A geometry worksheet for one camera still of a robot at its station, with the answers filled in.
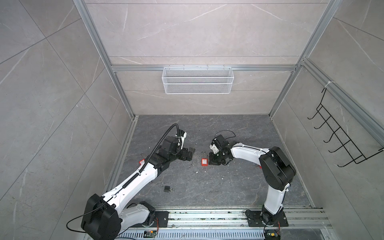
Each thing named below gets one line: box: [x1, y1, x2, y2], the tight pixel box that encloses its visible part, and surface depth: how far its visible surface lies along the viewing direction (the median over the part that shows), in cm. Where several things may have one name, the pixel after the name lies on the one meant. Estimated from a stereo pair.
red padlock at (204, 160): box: [201, 153, 209, 167], surface depth 95 cm
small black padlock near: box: [160, 182, 173, 193], surface depth 85 cm
